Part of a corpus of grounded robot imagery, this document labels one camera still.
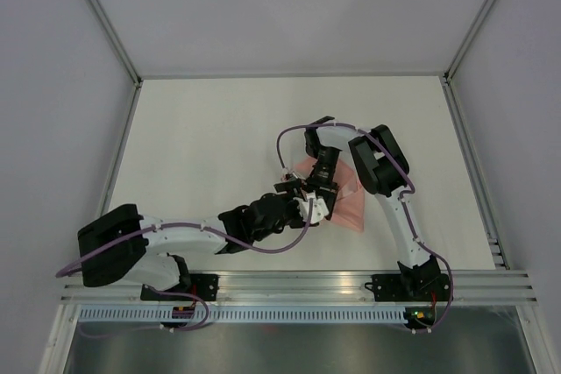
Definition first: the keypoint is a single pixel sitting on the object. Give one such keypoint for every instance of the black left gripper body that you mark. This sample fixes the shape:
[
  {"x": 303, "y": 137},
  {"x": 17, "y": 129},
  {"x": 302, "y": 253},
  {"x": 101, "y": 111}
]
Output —
[{"x": 291, "y": 216}]

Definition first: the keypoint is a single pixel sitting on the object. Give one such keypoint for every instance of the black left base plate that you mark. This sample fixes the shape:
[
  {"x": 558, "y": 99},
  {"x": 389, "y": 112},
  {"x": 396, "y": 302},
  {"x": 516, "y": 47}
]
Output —
[{"x": 204, "y": 286}]

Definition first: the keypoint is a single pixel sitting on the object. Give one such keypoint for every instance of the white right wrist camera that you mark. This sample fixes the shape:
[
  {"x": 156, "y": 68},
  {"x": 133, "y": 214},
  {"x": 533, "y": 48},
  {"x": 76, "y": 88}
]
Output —
[{"x": 289, "y": 175}]

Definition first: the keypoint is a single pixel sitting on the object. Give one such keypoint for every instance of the aluminium front rail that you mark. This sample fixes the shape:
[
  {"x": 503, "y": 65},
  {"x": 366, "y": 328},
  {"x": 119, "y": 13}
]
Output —
[{"x": 346, "y": 288}]

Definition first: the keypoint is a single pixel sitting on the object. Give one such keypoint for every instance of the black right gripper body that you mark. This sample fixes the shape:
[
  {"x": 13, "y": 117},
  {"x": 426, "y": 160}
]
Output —
[{"x": 322, "y": 182}]

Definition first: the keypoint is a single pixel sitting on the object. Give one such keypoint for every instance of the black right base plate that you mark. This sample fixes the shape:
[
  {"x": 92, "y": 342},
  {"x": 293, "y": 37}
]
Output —
[{"x": 396, "y": 288}]

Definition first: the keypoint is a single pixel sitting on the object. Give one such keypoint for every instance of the right aluminium frame post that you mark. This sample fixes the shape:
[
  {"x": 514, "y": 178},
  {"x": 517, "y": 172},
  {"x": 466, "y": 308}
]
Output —
[{"x": 473, "y": 31}]

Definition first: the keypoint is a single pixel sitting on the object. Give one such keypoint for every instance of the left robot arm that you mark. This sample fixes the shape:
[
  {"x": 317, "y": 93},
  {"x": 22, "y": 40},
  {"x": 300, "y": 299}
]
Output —
[{"x": 124, "y": 244}]

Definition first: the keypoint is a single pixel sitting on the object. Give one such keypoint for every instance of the pink satin napkin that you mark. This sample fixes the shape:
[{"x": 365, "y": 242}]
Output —
[{"x": 350, "y": 203}]

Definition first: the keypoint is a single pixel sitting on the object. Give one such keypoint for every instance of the aluminium frame post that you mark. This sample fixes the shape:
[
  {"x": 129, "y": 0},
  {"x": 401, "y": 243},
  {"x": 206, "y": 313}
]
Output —
[
  {"x": 473, "y": 31},
  {"x": 116, "y": 44}
]

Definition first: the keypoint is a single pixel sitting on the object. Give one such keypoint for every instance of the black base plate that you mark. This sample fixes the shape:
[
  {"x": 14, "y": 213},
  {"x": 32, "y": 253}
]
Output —
[
  {"x": 204, "y": 286},
  {"x": 396, "y": 288}
]

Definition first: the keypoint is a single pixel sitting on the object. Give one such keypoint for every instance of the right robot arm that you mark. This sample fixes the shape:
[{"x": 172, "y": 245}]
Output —
[{"x": 383, "y": 172}]

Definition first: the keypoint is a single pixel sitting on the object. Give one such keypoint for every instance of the white slotted cable duct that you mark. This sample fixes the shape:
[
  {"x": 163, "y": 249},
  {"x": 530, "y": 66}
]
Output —
[{"x": 238, "y": 314}]

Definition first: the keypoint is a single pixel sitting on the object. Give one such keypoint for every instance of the left aluminium frame post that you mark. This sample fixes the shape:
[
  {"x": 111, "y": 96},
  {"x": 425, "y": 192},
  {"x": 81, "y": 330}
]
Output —
[{"x": 116, "y": 44}]

